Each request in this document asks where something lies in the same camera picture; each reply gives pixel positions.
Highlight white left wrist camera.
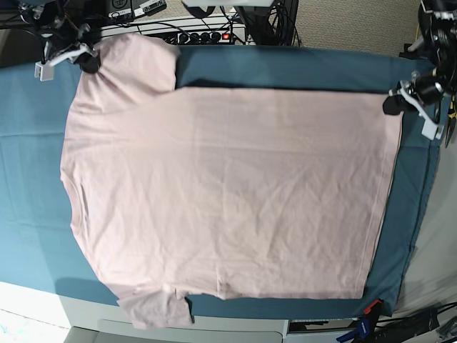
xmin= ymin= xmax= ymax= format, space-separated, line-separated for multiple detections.
xmin=399 ymin=86 xmax=444 ymax=141

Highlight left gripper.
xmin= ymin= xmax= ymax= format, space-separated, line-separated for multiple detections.
xmin=382 ymin=69 xmax=452 ymax=116

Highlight teal table cloth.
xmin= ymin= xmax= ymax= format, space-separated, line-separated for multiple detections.
xmin=1 ymin=46 xmax=440 ymax=319

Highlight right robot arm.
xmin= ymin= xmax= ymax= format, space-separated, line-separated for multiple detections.
xmin=19 ymin=1 xmax=101 ymax=81

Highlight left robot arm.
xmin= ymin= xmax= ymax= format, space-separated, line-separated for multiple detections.
xmin=383 ymin=1 xmax=456 ymax=116

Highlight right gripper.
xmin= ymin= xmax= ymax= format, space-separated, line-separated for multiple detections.
xmin=41 ymin=21 xmax=101 ymax=74

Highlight yellow handled pliers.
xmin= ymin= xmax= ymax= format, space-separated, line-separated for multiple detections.
xmin=445 ymin=96 xmax=456 ymax=148

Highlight pink T-shirt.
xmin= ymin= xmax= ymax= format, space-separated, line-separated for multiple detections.
xmin=60 ymin=34 xmax=402 ymax=329

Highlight white power strip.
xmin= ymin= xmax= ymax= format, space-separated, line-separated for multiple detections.
xmin=94 ymin=21 xmax=249 ymax=46

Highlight orange blue clamp bottom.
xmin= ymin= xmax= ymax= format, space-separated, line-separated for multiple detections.
xmin=336 ymin=299 xmax=383 ymax=343

